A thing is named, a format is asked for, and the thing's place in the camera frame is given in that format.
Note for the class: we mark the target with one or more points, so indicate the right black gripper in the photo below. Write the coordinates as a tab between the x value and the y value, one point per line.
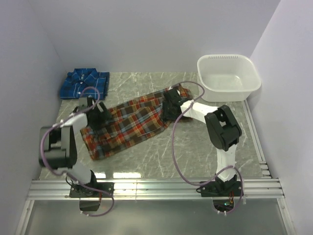
165	113

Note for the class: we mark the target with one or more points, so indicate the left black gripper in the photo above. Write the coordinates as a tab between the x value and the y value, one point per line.
105	117

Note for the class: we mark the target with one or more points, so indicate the red brown plaid shirt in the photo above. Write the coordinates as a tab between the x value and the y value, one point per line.
132	122

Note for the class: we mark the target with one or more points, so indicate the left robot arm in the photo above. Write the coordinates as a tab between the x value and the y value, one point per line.
58	151

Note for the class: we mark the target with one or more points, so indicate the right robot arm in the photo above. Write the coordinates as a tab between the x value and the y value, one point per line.
223	130

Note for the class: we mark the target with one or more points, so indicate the blue plaid folded shirt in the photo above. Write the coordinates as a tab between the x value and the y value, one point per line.
85	82

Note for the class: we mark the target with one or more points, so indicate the white plastic basin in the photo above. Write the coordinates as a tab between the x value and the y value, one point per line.
227	77

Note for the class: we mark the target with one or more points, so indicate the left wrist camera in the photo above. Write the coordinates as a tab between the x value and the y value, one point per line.
84	103

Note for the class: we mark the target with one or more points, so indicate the black box under rail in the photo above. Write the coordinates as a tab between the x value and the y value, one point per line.
89	206

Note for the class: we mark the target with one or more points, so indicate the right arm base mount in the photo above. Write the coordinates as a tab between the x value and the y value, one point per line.
221	189

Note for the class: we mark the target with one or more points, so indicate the aluminium rail frame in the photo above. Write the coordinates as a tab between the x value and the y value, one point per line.
161	206

